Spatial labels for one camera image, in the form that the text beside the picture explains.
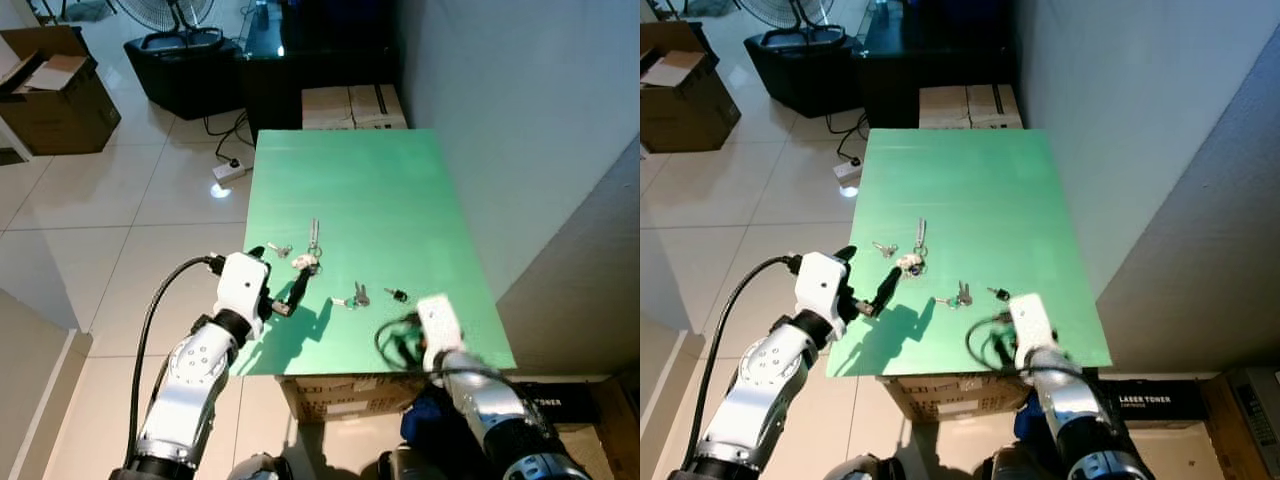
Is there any keyring with white charm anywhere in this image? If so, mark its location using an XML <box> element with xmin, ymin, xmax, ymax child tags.
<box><xmin>897</xmin><ymin>218</ymin><xmax>929</xmax><ymax>277</ymax></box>
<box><xmin>290</xmin><ymin>218</ymin><xmax>326</xmax><ymax>277</ymax></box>

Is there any labelled brown carton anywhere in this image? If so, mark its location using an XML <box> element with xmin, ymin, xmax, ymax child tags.
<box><xmin>884</xmin><ymin>374</ymin><xmax>1032</xmax><ymax>422</ymax></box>
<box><xmin>279</xmin><ymin>374</ymin><xmax>433</xmax><ymax>423</ymax></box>

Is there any pale closed cardboard box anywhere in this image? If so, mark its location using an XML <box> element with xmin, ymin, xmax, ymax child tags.
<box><xmin>918</xmin><ymin>86</ymin><xmax>970</xmax><ymax>130</ymax></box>
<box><xmin>967</xmin><ymin>84</ymin><xmax>1024</xmax><ymax>130</ymax></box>
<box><xmin>352</xmin><ymin>84</ymin><xmax>409</xmax><ymax>131</ymax></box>
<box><xmin>301</xmin><ymin>86</ymin><xmax>355</xmax><ymax>131</ymax></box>

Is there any black left robot leg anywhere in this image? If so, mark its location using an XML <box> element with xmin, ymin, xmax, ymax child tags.
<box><xmin>824</xmin><ymin>454</ymin><xmax>883</xmax><ymax>480</ymax></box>
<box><xmin>228</xmin><ymin>453</ymin><xmax>293</xmax><ymax>480</ymax></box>

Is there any dark blue bag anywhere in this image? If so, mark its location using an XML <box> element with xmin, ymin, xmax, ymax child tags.
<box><xmin>400</xmin><ymin>385</ymin><xmax>453</xmax><ymax>447</ymax></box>
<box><xmin>1012</xmin><ymin>389</ymin><xmax>1047</xmax><ymax>442</ymax></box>

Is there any black plastic case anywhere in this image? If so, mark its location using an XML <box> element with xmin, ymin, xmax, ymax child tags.
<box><xmin>124</xmin><ymin>28</ymin><xmax>251</xmax><ymax>122</ymax></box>
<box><xmin>744</xmin><ymin>27</ymin><xmax>867</xmax><ymax>120</ymax></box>

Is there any open brown cardboard box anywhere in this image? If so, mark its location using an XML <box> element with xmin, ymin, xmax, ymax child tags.
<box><xmin>0</xmin><ymin>25</ymin><xmax>122</xmax><ymax>157</ymax></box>
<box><xmin>640</xmin><ymin>20</ymin><xmax>744</xmax><ymax>154</ymax></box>

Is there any black cabinet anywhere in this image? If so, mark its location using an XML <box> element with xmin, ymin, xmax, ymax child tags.
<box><xmin>857</xmin><ymin>0</ymin><xmax>1022</xmax><ymax>131</ymax></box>
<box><xmin>238</xmin><ymin>0</ymin><xmax>403</xmax><ymax>138</ymax></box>

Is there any beige wooden panel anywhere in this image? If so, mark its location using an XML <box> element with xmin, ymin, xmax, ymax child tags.
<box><xmin>0</xmin><ymin>289</ymin><xmax>93</xmax><ymax>480</ymax></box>
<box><xmin>640</xmin><ymin>300</ymin><xmax>701</xmax><ymax>480</ymax></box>

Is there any black standing fan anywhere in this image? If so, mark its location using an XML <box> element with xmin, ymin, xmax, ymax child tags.
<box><xmin>115</xmin><ymin>0</ymin><xmax>217</xmax><ymax>33</ymax></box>
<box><xmin>740</xmin><ymin>0</ymin><xmax>837</xmax><ymax>31</ymax></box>

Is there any black laser toner box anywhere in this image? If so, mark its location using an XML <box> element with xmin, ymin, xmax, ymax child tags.
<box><xmin>518</xmin><ymin>379</ymin><xmax>628</xmax><ymax>427</ymax></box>
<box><xmin>1094</xmin><ymin>377</ymin><xmax>1213</xmax><ymax>422</ymax></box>

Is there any flat brown cardboard box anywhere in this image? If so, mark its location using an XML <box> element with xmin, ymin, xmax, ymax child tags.
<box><xmin>545</xmin><ymin>376</ymin><xmax>641</xmax><ymax>480</ymax></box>
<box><xmin>1120</xmin><ymin>376</ymin><xmax>1247</xmax><ymax>480</ymax></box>

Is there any grey office machine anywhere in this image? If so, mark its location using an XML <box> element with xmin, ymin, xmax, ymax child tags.
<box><xmin>1227</xmin><ymin>365</ymin><xmax>1280</xmax><ymax>477</ymax></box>

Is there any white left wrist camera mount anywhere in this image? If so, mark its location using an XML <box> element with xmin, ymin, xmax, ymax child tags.
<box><xmin>795</xmin><ymin>252</ymin><xmax>852</xmax><ymax>327</ymax></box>
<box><xmin>213</xmin><ymin>252</ymin><xmax>271</xmax><ymax>327</ymax></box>

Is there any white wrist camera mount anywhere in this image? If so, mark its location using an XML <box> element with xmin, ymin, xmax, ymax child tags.
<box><xmin>1008</xmin><ymin>293</ymin><xmax>1057</xmax><ymax>373</ymax></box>
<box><xmin>415</xmin><ymin>294</ymin><xmax>467</xmax><ymax>373</ymax></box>
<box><xmin>213</xmin><ymin>252</ymin><xmax>271</xmax><ymax>327</ymax></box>
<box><xmin>795</xmin><ymin>252</ymin><xmax>852</xmax><ymax>327</ymax></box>

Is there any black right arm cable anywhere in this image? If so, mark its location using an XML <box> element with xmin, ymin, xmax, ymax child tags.
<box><xmin>374</xmin><ymin>312</ymin><xmax>429</xmax><ymax>373</ymax></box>
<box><xmin>964</xmin><ymin>311</ymin><xmax>1031</xmax><ymax>374</ymax></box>

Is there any black floor cable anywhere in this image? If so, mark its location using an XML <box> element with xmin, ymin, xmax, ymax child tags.
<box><xmin>204</xmin><ymin>108</ymin><xmax>257</xmax><ymax>167</ymax></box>
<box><xmin>825</xmin><ymin>107</ymin><xmax>872</xmax><ymax>167</ymax></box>

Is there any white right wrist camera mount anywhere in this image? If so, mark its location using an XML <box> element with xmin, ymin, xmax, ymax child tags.
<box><xmin>1008</xmin><ymin>293</ymin><xmax>1057</xmax><ymax>373</ymax></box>
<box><xmin>415</xmin><ymin>294</ymin><xmax>467</xmax><ymax>373</ymax></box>

